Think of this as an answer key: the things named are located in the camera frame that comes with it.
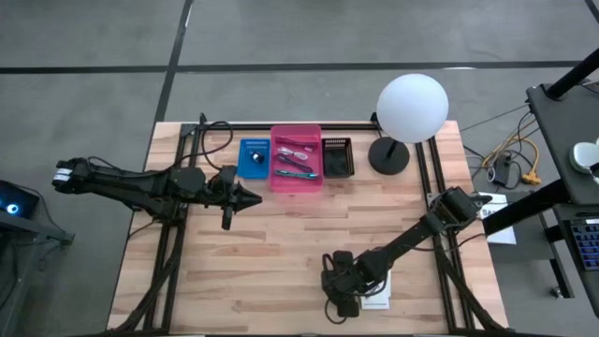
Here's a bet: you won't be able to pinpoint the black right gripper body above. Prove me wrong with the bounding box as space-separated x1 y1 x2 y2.
321 251 364 319

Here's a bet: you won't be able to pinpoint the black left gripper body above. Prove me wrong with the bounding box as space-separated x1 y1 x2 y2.
205 164 242 231

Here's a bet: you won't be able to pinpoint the white labelled charger block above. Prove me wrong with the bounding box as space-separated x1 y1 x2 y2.
359 270 392 311

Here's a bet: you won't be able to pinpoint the teal braided cable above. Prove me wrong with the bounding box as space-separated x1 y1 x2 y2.
273 168 320 182

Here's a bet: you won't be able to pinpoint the pens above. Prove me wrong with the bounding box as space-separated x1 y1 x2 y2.
274 154 314 174

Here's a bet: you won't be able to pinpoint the white cable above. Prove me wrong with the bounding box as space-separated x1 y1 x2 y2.
277 146 314 161

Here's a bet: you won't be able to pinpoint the blue plastic bin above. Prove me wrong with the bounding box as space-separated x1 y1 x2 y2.
236 138 271 181

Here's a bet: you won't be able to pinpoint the pink translucent bin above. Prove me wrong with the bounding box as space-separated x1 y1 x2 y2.
270 124 324 194

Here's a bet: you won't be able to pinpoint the black slotted bin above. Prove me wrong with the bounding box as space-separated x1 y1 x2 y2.
321 137 356 179

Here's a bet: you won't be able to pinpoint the white printed paper sheet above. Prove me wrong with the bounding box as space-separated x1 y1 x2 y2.
477 191 518 245

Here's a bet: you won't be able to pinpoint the white globe lamp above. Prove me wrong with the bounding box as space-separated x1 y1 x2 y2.
368 73 450 177

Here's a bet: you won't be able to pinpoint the black power adapter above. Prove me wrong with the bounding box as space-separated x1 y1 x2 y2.
494 155 514 187

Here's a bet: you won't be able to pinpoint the black device with blue light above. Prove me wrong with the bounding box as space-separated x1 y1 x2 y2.
0 180 41 221

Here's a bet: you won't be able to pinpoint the black keyboard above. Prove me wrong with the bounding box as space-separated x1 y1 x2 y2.
569 218 599 271

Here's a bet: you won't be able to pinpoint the black desk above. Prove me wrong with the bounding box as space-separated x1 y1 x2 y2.
481 46 599 319

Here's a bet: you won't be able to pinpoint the white rounded object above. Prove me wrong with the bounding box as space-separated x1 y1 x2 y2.
569 139 599 175

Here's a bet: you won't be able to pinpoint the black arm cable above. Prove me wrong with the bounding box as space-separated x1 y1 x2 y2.
199 120 235 173

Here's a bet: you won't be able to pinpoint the black table frame rail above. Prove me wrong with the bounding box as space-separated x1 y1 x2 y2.
110 124 202 333
414 135 514 334
180 122 380 132

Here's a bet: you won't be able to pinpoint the yellow cable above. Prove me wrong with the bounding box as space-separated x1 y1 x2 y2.
484 135 543 184

